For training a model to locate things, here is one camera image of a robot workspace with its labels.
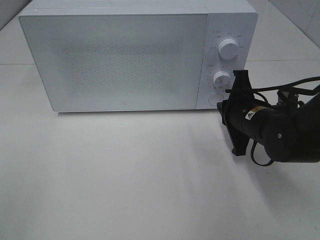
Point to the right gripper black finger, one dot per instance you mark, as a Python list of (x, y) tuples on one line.
[(242, 82), (239, 141)]

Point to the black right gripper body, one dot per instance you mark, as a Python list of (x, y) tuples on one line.
[(239, 114)]

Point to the white timer knob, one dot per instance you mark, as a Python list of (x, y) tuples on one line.
[(221, 79)]

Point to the round door release button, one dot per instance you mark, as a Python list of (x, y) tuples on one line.
[(215, 98)]

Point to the white microwave door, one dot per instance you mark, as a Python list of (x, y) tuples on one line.
[(91, 63)]

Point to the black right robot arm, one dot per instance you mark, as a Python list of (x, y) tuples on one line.
[(284, 119)]

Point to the upper white power knob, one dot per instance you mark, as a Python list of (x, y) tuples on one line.
[(228, 48)]

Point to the white microwave oven body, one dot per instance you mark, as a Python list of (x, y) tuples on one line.
[(225, 18)]

